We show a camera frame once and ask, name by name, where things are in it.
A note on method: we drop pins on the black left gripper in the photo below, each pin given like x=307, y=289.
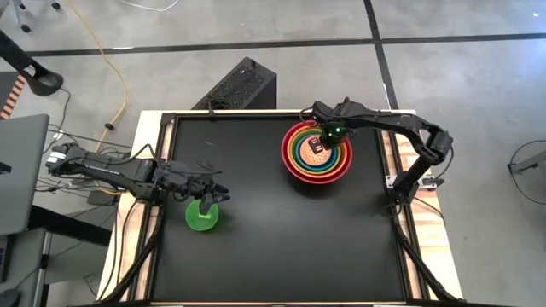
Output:
x=192, y=185

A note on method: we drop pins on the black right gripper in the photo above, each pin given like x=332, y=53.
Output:
x=337, y=133

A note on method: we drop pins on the orange plastic bowl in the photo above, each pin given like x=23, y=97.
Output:
x=313, y=160

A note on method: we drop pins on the teal blue plastic bowl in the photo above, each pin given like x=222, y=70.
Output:
x=305, y=166

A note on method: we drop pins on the small green plastic bowl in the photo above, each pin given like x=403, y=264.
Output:
x=196, y=219

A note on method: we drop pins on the lime yellow plastic bowl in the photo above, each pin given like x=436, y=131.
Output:
x=298, y=168

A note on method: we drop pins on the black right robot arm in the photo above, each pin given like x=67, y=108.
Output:
x=396, y=123

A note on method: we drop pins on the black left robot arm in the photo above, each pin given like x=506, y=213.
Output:
x=106, y=168

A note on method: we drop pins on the rainbow nested bowls stack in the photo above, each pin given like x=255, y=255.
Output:
x=288, y=166

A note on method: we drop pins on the black computer tower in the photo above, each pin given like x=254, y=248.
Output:
x=239, y=85

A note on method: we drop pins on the grey laptop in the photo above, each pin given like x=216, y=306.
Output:
x=21, y=170

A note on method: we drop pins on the grey metal stand leg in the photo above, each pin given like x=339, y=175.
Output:
x=531, y=164

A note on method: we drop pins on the black curved stand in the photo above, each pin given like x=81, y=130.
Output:
x=36, y=77

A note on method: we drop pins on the black chair castor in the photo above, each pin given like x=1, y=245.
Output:
x=25, y=28
x=55, y=5

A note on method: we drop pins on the black aluminium table frame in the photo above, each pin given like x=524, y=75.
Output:
x=168, y=213

